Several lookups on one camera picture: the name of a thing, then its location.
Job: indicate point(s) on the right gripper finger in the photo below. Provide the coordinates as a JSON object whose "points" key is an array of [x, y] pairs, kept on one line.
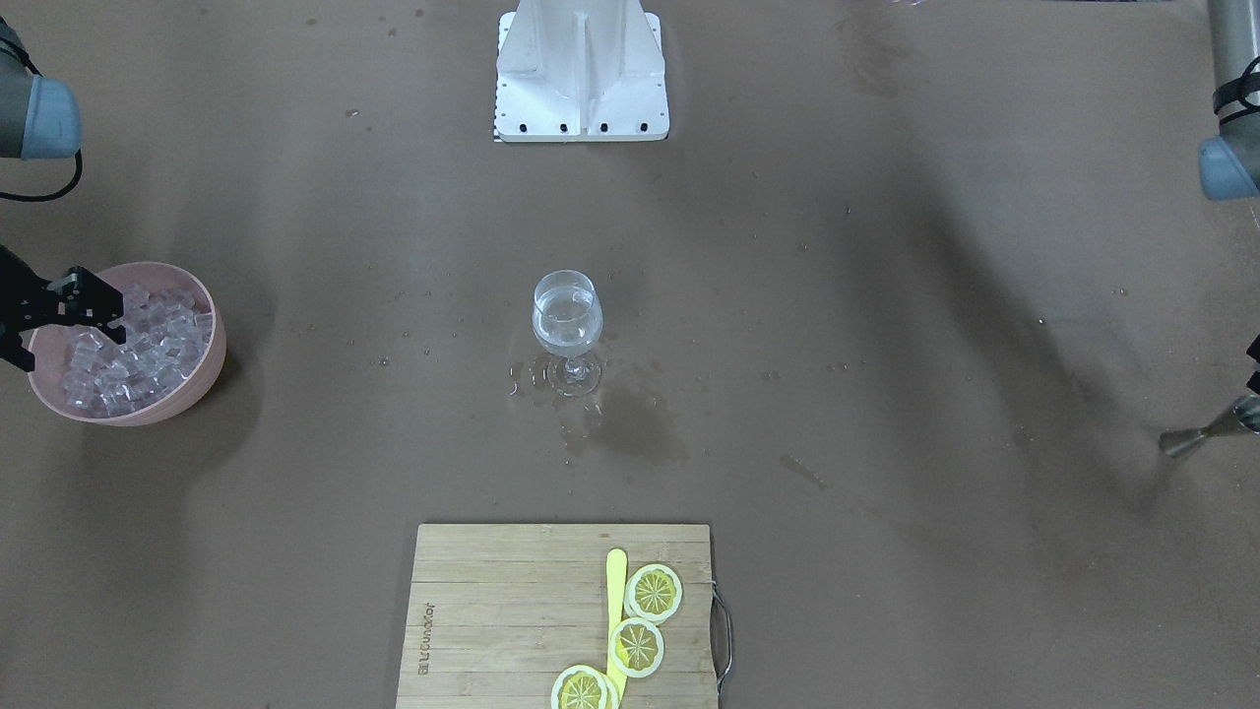
{"points": [[81, 298]]}

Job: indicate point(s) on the middle lemon slice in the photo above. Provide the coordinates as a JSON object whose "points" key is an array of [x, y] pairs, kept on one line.
{"points": [[635, 648]]}

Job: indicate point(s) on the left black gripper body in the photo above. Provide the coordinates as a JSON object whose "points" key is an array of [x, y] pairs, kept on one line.
{"points": [[1255, 377]]}

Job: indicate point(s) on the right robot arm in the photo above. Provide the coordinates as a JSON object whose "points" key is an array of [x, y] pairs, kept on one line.
{"points": [[40, 119]]}

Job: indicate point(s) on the lemon slice near handle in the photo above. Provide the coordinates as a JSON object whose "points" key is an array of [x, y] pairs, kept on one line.
{"points": [[653, 593]]}

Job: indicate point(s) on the clear wine glass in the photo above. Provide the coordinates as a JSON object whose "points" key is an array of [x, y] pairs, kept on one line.
{"points": [[567, 320]]}

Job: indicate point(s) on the clear ice cube pile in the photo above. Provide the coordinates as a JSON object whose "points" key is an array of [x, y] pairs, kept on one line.
{"points": [[167, 336]]}

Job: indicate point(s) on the bamboo cutting board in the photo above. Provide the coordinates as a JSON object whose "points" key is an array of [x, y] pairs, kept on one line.
{"points": [[497, 611]]}

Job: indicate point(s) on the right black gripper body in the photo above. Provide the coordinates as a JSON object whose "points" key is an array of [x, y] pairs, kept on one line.
{"points": [[30, 298]]}

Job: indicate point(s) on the yellow plastic knife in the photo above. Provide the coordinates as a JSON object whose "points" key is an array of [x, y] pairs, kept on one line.
{"points": [[615, 579]]}

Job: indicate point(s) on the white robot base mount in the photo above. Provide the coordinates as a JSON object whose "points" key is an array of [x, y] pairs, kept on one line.
{"points": [[580, 72]]}

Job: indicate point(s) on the pink bowl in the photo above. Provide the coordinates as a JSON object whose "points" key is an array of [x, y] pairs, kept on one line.
{"points": [[50, 347]]}

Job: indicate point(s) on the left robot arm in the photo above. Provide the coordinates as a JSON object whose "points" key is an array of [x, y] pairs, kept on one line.
{"points": [[1229, 161]]}

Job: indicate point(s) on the far lemon slice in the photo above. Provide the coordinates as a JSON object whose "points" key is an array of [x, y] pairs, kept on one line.
{"points": [[583, 687]]}

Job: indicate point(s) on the steel jigger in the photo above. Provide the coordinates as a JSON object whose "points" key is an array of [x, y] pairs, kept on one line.
{"points": [[1240, 418]]}

